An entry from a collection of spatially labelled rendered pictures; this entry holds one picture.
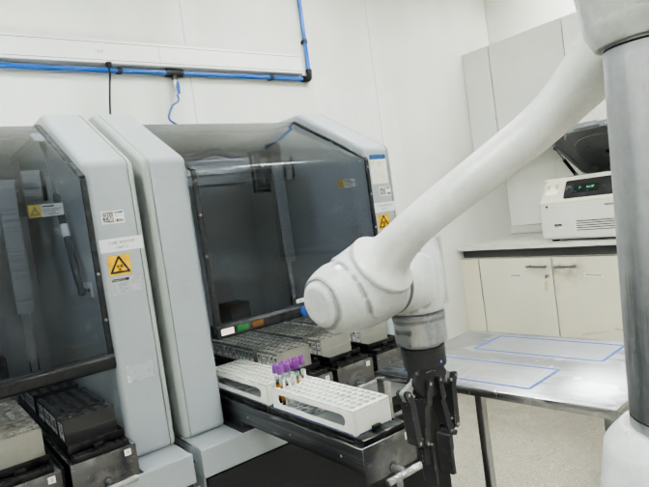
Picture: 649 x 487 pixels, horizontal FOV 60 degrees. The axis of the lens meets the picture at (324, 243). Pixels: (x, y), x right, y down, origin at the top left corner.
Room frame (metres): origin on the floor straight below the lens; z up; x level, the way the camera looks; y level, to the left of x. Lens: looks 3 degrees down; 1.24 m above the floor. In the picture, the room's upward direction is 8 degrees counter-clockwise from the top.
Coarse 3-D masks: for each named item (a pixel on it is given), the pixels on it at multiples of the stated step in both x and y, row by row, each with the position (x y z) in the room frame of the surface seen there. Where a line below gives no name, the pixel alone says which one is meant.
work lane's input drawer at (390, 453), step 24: (240, 408) 1.37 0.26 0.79; (264, 408) 1.30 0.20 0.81; (288, 432) 1.20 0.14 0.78; (312, 432) 1.12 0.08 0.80; (336, 432) 1.08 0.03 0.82; (384, 432) 1.04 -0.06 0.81; (336, 456) 1.07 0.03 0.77; (360, 456) 1.01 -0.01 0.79; (384, 456) 1.03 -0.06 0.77; (408, 456) 1.07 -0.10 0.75
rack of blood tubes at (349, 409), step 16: (304, 384) 1.26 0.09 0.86; (320, 384) 1.25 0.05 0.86; (336, 384) 1.23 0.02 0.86; (304, 400) 1.17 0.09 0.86; (320, 400) 1.14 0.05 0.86; (336, 400) 1.12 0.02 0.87; (352, 400) 1.10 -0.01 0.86; (368, 400) 1.09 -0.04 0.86; (384, 400) 1.09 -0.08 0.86; (304, 416) 1.17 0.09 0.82; (320, 416) 1.19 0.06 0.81; (336, 416) 1.18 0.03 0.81; (352, 416) 1.04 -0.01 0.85; (368, 416) 1.06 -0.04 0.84; (384, 416) 1.09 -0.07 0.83; (352, 432) 1.05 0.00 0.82
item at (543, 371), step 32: (448, 352) 1.51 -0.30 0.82; (480, 352) 1.47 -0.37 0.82; (512, 352) 1.43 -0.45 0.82; (544, 352) 1.39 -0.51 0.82; (576, 352) 1.36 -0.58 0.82; (608, 352) 1.32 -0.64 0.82; (384, 384) 1.41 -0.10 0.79; (480, 384) 1.22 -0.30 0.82; (512, 384) 1.20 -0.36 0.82; (544, 384) 1.17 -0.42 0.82; (576, 384) 1.14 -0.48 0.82; (608, 384) 1.12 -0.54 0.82; (480, 416) 1.70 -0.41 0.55; (608, 416) 1.00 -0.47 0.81
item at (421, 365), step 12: (432, 348) 0.92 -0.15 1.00; (444, 348) 0.93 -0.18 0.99; (408, 360) 0.92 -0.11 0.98; (420, 360) 0.91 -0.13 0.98; (432, 360) 0.91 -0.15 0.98; (444, 360) 0.92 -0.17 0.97; (408, 372) 0.93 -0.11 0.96; (420, 372) 0.92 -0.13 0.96; (432, 372) 0.94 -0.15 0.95; (444, 372) 0.96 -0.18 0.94; (420, 384) 0.92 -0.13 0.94; (420, 396) 0.93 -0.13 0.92
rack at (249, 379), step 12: (240, 360) 1.57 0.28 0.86; (216, 372) 1.49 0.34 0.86; (228, 372) 1.47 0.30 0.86; (240, 372) 1.45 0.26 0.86; (252, 372) 1.42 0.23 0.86; (264, 372) 1.41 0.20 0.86; (228, 384) 1.48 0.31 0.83; (240, 384) 1.46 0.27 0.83; (252, 384) 1.34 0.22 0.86; (264, 384) 1.30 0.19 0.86; (252, 396) 1.35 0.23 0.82; (264, 396) 1.30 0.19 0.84
